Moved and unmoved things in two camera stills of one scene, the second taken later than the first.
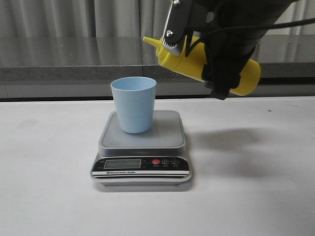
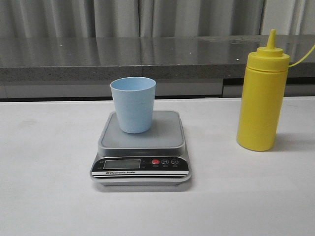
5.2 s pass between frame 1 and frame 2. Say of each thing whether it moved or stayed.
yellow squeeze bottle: moved
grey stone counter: stayed
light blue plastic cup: stayed
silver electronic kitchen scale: stayed
